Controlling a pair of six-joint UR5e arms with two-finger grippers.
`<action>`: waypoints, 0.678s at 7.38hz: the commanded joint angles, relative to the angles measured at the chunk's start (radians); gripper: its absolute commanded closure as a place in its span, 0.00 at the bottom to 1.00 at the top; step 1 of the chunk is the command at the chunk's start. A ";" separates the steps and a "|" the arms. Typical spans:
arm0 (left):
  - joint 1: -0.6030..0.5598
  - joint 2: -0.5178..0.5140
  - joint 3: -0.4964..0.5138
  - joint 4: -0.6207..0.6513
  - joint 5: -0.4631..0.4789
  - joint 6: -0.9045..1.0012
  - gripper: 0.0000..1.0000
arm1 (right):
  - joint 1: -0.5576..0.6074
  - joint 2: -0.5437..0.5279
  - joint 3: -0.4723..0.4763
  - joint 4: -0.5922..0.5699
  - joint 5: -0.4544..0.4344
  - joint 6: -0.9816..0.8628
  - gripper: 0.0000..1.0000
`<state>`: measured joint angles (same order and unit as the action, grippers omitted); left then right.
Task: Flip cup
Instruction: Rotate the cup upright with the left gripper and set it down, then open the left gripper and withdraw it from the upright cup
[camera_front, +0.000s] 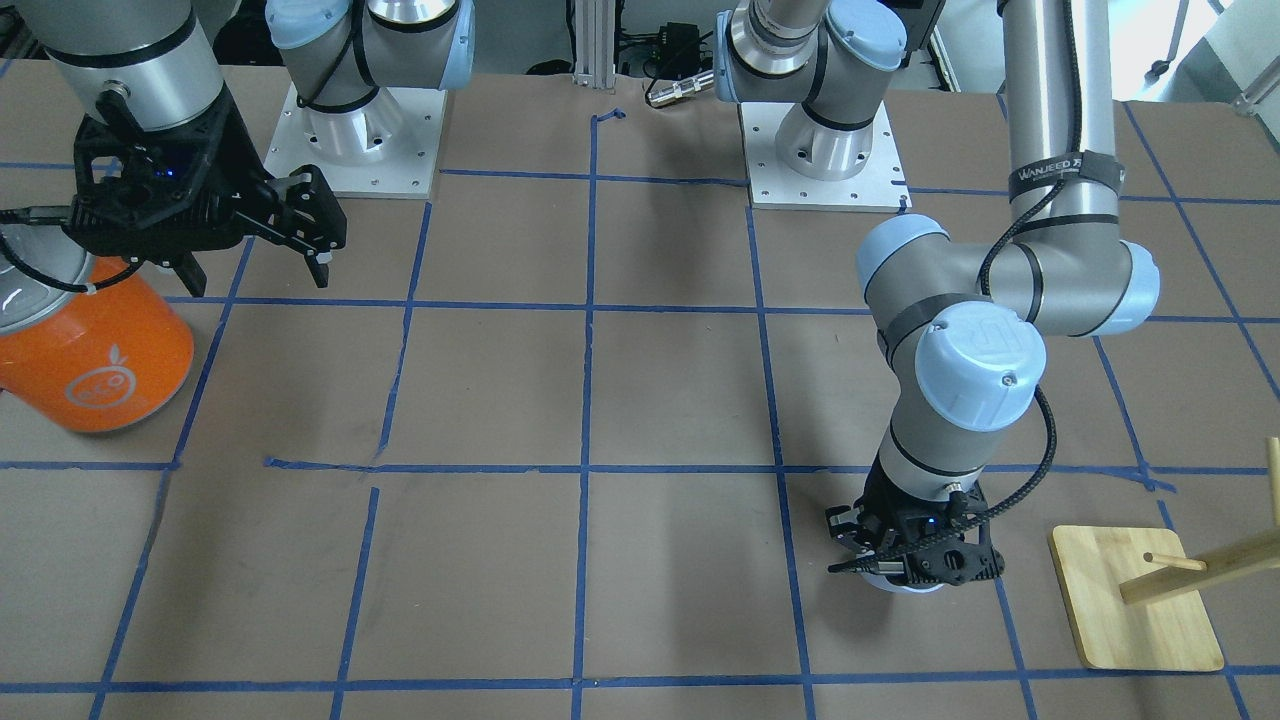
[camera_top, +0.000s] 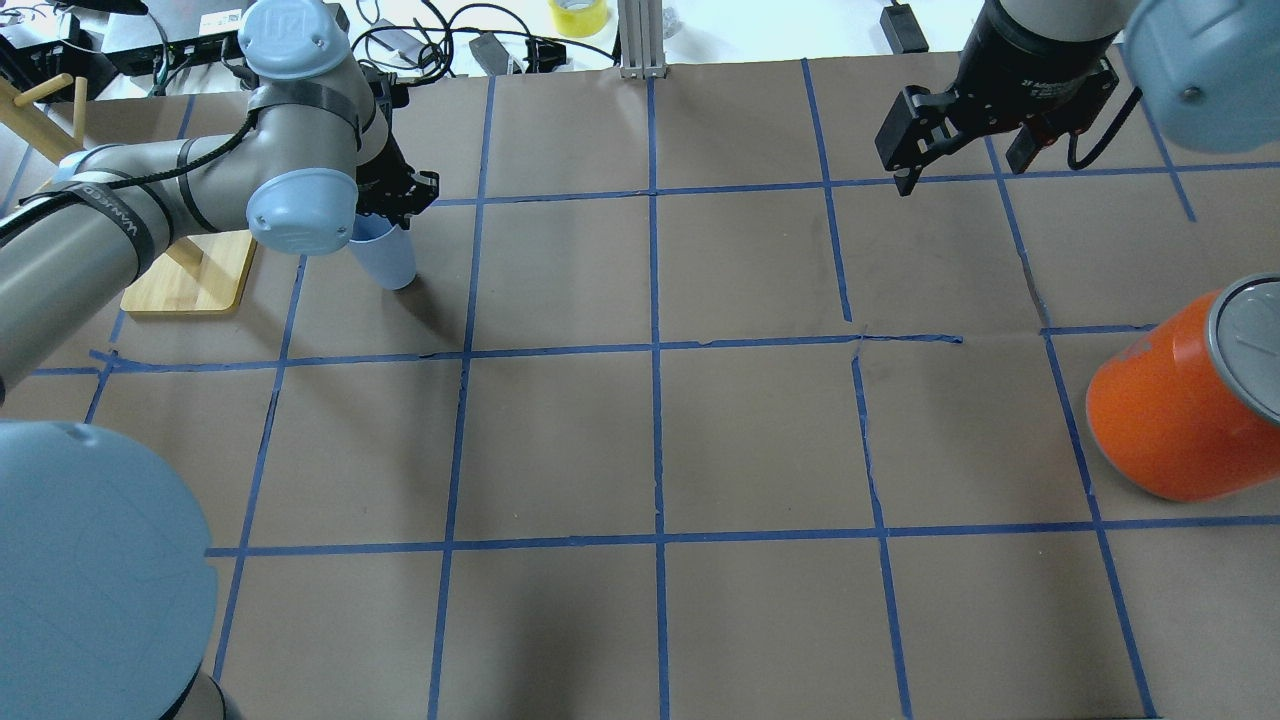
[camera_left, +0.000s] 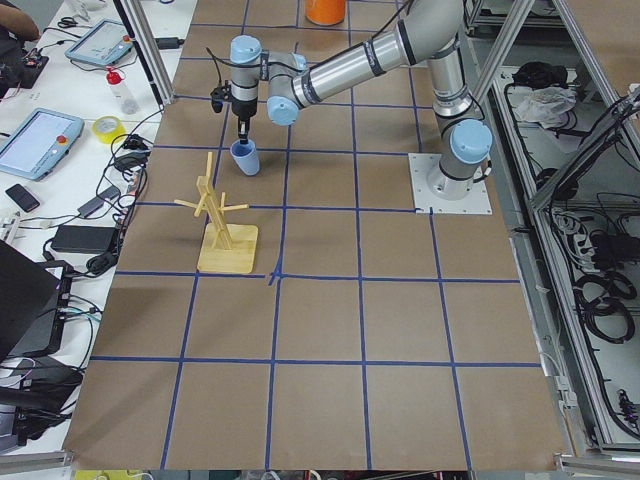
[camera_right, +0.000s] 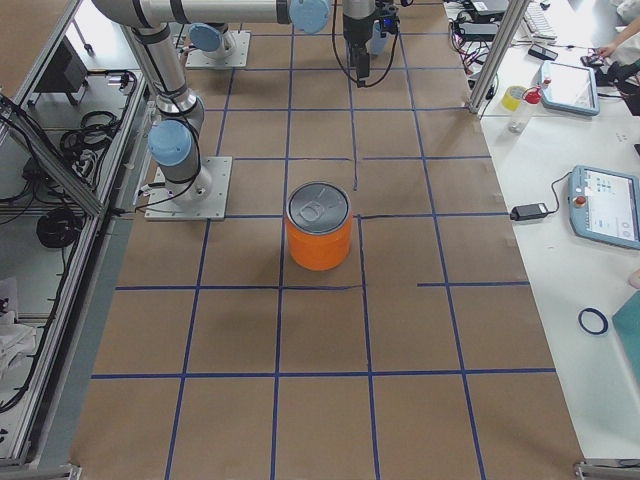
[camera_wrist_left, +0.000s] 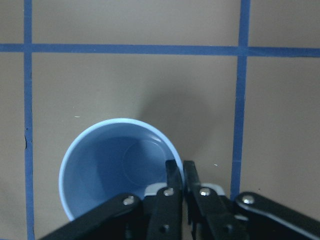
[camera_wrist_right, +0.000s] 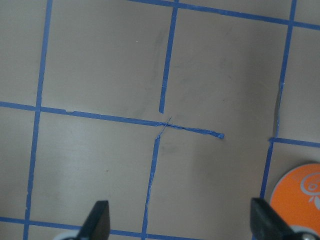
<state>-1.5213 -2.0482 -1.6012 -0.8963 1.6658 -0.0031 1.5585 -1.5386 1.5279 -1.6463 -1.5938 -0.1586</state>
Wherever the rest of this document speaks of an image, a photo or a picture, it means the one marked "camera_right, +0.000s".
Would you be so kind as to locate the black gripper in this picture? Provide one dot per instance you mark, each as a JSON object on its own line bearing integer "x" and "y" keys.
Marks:
{"x": 355, "y": 33}

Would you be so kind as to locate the light blue plastic cup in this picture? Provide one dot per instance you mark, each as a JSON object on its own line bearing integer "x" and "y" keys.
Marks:
{"x": 378, "y": 40}

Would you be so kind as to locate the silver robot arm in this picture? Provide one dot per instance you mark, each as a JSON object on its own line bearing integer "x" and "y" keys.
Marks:
{"x": 172, "y": 39}

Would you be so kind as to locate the yellow tape roll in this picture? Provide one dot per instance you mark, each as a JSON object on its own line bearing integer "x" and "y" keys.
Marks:
{"x": 512, "y": 97}

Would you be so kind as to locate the orange can with grey lid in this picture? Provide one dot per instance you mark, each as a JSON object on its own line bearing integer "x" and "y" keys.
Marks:
{"x": 318, "y": 225}

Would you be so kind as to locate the black smartphone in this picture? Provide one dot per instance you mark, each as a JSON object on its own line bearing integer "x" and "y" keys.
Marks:
{"x": 542, "y": 53}

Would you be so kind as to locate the red capped squeeze bottle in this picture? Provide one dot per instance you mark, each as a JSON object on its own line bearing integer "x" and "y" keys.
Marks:
{"x": 527, "y": 107}

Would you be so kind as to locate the far blue teach pendant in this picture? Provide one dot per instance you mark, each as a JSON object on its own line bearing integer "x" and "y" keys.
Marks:
{"x": 571, "y": 88}

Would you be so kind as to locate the blue teach pendant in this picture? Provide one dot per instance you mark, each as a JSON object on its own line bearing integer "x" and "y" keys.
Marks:
{"x": 571, "y": 88}
{"x": 604, "y": 206}

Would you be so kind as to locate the small black power adapter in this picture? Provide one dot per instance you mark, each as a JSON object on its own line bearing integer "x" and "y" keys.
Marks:
{"x": 529, "y": 212}

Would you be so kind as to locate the near blue teach pendant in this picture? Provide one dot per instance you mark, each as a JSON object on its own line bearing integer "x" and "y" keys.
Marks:
{"x": 604, "y": 206}

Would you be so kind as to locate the white crumpled cloth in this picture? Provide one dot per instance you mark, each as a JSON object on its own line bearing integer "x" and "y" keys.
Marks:
{"x": 17, "y": 340}

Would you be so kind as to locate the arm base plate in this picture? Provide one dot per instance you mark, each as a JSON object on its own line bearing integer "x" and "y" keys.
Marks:
{"x": 212, "y": 49}
{"x": 205, "y": 199}

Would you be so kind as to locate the aluminium frame post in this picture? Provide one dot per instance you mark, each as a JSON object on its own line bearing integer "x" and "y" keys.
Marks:
{"x": 506, "y": 32}

